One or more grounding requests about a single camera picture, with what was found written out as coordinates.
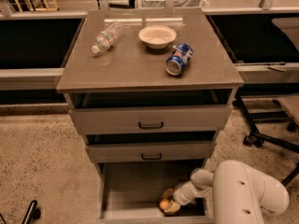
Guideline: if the wire mesh basket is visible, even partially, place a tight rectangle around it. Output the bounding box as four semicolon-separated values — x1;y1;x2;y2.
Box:
135;0;209;9

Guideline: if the grey top drawer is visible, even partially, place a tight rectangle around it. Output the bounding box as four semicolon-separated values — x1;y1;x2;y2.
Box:
69;105;232;135

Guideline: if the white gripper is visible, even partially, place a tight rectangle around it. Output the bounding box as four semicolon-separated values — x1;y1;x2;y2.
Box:
162;181;200;216

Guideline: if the black office chair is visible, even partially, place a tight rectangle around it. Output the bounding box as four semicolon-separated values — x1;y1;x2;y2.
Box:
234;16;299;189

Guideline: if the clear plastic water bottle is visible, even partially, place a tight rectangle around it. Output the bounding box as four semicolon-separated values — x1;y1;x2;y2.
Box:
91;21;123;54

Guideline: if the orange fruit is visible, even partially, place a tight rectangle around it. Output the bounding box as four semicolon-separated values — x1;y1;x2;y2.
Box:
159;198;170;210

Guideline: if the grey drawer cabinet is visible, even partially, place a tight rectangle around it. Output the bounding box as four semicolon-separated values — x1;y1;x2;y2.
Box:
56;8;245;224

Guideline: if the black wheeled base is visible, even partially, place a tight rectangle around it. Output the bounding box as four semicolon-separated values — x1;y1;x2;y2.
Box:
0;200;41;224

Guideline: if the white paper bowl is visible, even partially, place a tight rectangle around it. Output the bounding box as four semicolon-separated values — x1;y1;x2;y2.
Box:
138;25;177;49

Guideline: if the grey bottom drawer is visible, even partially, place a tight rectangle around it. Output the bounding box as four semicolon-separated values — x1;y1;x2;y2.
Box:
97;160;214;224

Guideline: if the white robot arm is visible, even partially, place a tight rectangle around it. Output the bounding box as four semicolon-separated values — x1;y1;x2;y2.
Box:
159;160;289;224

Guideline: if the blue soda can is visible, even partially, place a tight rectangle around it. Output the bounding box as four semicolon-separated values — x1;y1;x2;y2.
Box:
166;43;193;76

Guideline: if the grey drawer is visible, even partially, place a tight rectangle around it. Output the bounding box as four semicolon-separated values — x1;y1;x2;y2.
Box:
69;105;232;135
86;141;216;163
97;160;214;224

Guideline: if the grey middle drawer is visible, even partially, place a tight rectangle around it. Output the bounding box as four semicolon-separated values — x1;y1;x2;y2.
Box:
86;141;216;163

